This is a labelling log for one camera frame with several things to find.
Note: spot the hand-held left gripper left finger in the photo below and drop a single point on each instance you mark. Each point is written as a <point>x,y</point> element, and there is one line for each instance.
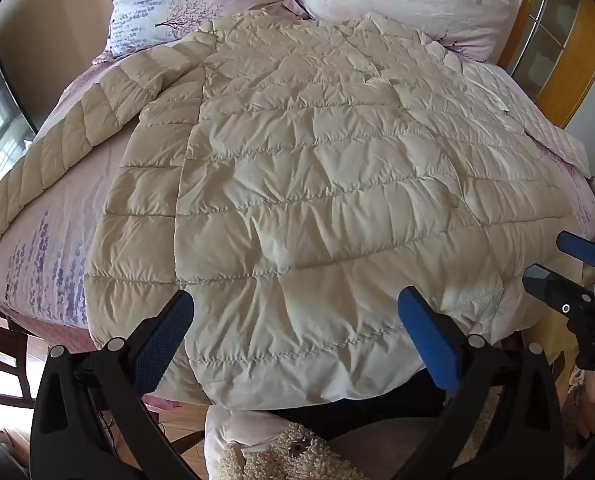
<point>163,336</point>

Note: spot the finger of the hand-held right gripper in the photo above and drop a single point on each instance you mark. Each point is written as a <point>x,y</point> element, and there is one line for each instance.
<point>575,247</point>
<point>543,281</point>

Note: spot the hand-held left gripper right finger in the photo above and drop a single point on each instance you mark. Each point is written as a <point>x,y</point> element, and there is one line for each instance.
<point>428,336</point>

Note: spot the cream quilted down jacket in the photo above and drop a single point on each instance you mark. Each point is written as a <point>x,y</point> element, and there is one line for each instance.
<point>327,200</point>

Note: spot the dark pants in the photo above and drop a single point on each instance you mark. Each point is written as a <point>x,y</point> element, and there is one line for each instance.
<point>357,410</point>

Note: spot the pink floral bed sheet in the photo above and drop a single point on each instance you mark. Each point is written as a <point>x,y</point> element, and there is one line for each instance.
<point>52,255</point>

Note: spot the dark wooden chair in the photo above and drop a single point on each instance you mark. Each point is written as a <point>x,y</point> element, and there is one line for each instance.
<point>14,350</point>

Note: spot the fluffy cream sweater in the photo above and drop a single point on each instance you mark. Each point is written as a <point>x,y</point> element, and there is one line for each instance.
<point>277,452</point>

